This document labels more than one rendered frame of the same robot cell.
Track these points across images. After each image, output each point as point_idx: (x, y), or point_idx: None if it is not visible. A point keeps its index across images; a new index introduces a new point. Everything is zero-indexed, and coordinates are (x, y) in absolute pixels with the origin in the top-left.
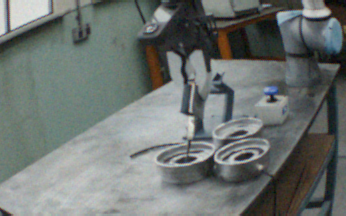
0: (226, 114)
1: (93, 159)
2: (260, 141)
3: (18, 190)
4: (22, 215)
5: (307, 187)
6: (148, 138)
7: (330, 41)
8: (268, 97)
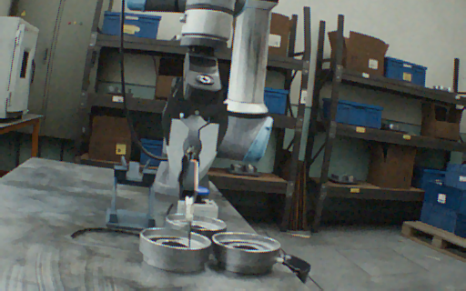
0: (153, 207)
1: (22, 235)
2: (248, 235)
3: None
4: None
5: None
6: (63, 219)
7: (262, 145)
8: None
